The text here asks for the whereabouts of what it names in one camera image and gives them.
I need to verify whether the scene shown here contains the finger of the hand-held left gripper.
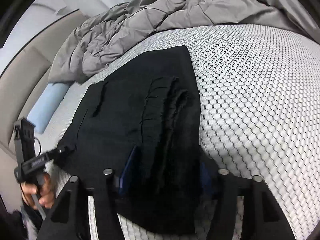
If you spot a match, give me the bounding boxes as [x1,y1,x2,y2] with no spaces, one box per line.
[47,146,76,160]

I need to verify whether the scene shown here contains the grey duvet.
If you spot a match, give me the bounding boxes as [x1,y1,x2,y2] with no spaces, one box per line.
[47,0,320,84]

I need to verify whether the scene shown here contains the person's left hand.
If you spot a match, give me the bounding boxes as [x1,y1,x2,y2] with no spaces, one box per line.
[21,172,55,209]

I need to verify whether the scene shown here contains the light blue pillow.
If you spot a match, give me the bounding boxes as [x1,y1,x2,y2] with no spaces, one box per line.
[27,82,71,134]

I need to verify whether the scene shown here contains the black pants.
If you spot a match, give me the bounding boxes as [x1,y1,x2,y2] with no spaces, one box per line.
[54,45,218,234]

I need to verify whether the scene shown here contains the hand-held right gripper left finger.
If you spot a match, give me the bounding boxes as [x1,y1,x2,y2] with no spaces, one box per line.
[37,145,140,240]

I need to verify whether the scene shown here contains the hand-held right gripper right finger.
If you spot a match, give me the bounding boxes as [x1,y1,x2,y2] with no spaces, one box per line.
[199,161,296,240]

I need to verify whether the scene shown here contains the beige padded headboard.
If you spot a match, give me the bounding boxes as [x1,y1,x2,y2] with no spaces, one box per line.
[0,9,87,155]

